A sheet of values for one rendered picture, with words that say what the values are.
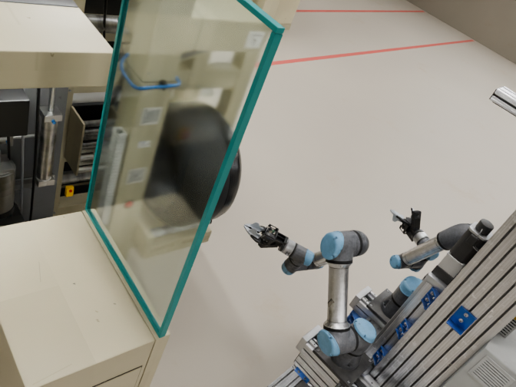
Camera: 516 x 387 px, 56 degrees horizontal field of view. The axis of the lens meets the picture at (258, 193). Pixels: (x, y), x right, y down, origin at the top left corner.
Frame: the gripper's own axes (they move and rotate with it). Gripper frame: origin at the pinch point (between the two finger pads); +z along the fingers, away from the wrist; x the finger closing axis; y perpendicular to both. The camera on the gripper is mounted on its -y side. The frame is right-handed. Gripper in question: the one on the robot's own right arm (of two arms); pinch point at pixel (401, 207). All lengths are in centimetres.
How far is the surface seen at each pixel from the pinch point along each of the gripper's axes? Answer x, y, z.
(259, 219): -30, 103, 97
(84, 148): -168, -21, 36
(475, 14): 781, 163, 759
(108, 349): -171, -44, -83
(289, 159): 33, 112, 182
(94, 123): -164, -35, 36
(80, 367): -178, -45, -87
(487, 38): 802, 198, 708
